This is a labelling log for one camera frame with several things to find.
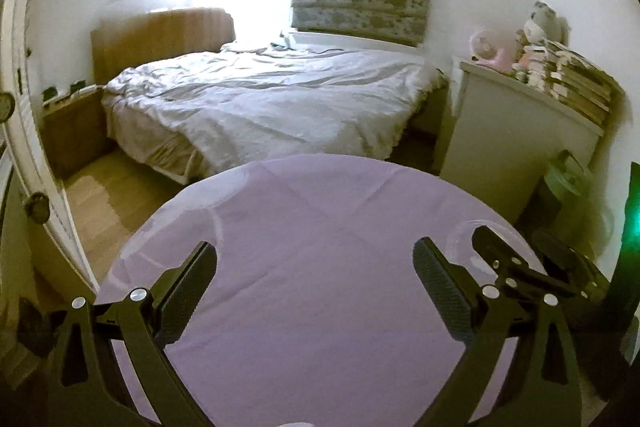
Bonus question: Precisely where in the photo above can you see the round purple table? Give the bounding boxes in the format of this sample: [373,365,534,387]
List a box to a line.
[95,155,551,427]

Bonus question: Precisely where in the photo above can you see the grey plush toy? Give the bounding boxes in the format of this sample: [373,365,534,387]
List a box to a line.
[522,2,566,45]

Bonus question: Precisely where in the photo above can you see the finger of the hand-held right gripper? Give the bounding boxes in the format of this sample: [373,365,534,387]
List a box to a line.
[492,258,581,303]
[472,224,576,293]

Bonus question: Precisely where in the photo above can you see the stack of books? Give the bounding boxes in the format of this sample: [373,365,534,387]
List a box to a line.
[525,39,626,128]

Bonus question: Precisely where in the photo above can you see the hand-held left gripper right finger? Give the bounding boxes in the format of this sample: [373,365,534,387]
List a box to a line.
[412,237,583,427]

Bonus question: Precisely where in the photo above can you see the bed with white duvet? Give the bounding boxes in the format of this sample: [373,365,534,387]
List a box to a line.
[100,42,448,185]

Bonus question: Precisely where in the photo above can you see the wooden nightstand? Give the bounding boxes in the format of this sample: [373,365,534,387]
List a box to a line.
[40,87,116,180]

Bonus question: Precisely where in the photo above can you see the white cabinet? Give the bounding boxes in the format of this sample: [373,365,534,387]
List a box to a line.
[432,57,606,225]

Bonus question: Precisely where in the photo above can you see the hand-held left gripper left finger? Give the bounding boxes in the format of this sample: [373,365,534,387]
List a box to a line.
[47,241,218,427]

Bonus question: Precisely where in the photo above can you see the tan padded headboard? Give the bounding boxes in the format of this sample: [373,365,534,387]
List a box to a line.
[91,7,236,85]

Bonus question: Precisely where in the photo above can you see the small pink toy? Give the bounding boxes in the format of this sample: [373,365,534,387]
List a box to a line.
[512,42,538,82]

